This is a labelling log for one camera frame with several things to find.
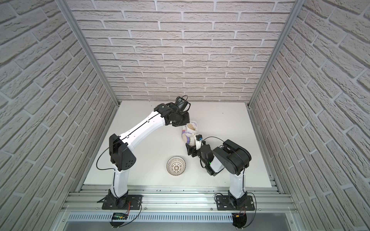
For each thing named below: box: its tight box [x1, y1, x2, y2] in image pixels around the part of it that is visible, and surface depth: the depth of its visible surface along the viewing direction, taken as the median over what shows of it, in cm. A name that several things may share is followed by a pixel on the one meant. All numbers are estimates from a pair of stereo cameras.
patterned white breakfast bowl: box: [166, 155, 187, 177], surface depth 87 cm
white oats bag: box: [181, 120, 199, 147], surface depth 87 cm
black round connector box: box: [231, 212, 248, 229], surface depth 72 cm
